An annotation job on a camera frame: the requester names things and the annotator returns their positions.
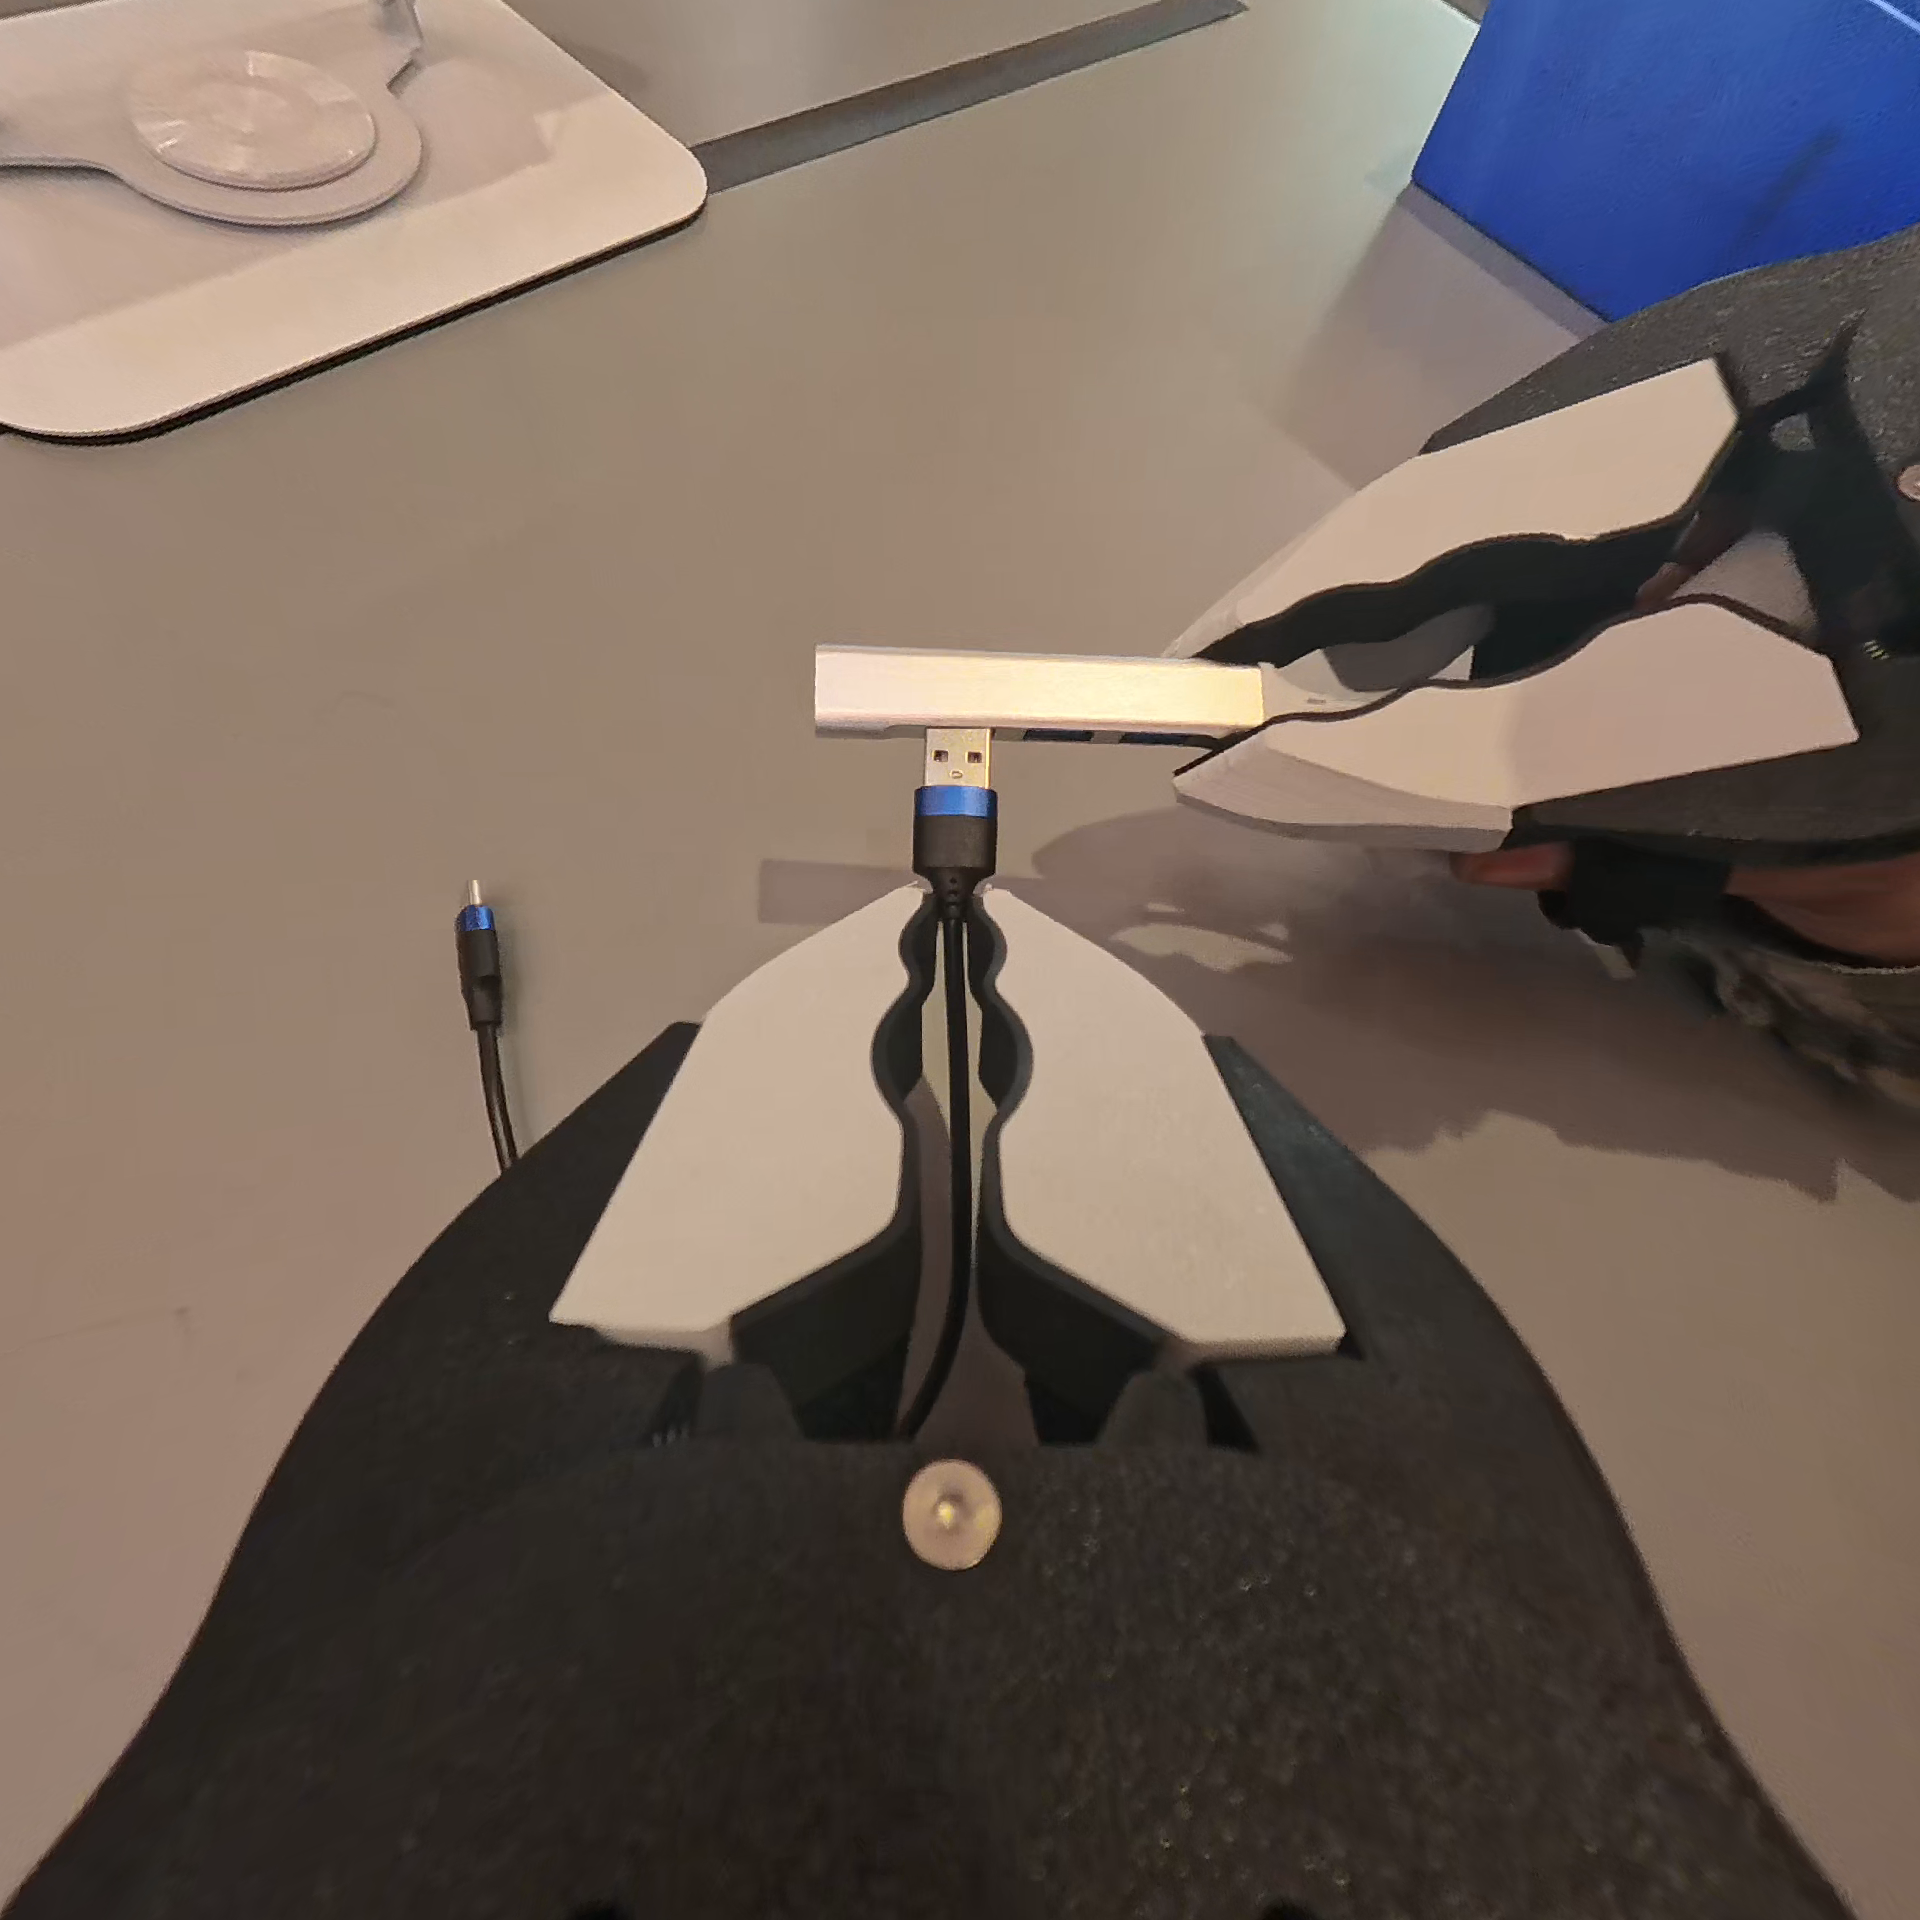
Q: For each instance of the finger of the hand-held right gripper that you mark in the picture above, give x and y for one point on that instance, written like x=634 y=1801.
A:
x=1574 y=736
x=1501 y=481

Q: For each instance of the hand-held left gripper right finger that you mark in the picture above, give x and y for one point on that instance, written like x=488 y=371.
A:
x=1156 y=1184

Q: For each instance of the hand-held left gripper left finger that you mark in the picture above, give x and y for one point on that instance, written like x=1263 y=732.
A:
x=762 y=1173

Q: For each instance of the blue plastic storage bin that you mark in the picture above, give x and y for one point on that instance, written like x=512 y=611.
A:
x=1652 y=137

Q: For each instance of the person's right hand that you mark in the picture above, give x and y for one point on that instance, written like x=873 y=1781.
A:
x=1505 y=866

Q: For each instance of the silver usb hub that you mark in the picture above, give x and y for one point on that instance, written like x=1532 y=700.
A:
x=1037 y=693

